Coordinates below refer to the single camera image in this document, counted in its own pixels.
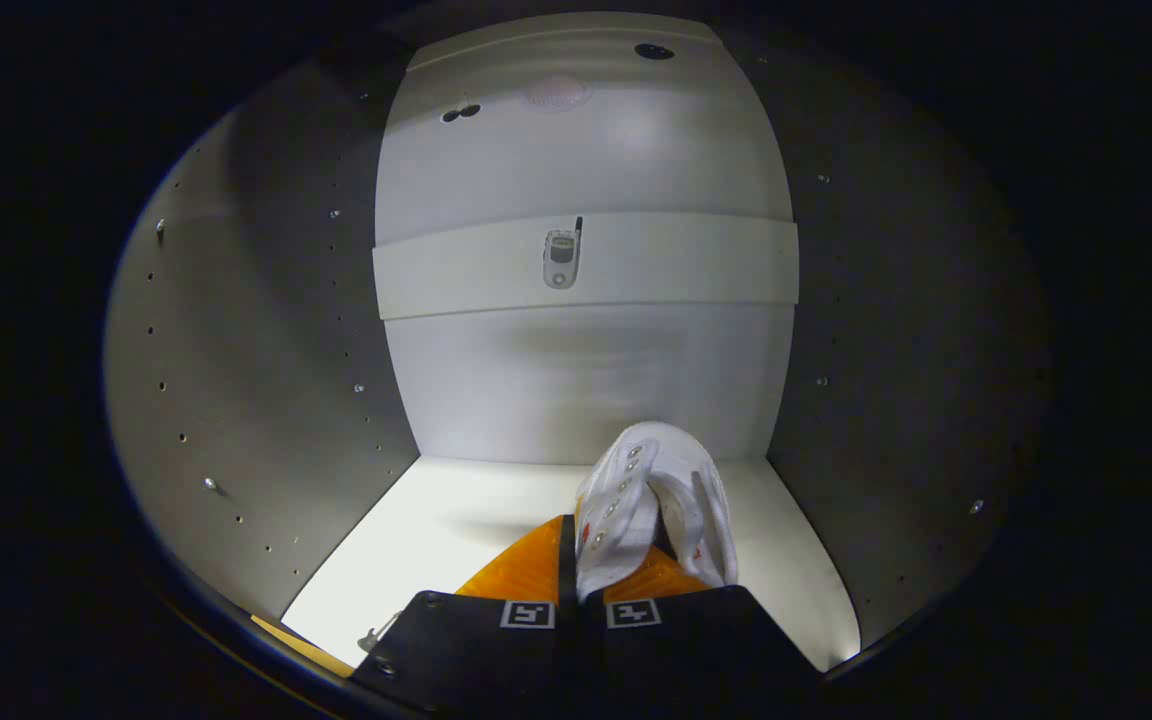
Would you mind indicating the white shoe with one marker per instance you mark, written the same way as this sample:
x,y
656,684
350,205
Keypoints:
x,y
626,500

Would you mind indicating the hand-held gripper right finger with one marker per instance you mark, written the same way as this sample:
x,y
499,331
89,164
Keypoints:
x,y
696,650

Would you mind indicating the dark grey shoe cabinet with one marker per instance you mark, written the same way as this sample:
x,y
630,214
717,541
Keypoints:
x,y
586,380

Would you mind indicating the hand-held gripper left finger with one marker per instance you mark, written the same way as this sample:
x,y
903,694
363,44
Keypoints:
x,y
476,650

